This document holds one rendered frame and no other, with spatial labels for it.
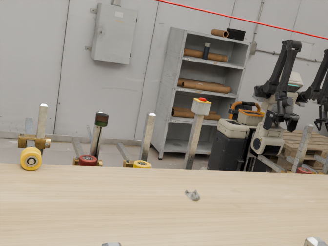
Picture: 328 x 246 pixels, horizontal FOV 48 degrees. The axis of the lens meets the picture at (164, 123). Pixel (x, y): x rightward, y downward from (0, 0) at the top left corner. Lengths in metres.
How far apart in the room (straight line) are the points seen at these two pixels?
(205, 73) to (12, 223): 3.93
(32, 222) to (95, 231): 0.19
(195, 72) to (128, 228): 3.71
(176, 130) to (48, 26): 2.04
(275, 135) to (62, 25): 2.52
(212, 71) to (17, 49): 2.37
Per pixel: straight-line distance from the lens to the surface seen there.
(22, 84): 4.34
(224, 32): 4.57
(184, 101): 4.80
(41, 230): 1.18
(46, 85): 4.35
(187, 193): 1.53
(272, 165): 2.47
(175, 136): 4.90
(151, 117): 1.77
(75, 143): 2.00
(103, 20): 4.10
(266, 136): 3.26
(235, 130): 3.38
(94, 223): 1.23
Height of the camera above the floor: 1.54
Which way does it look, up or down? 15 degrees down
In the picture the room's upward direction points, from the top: 11 degrees clockwise
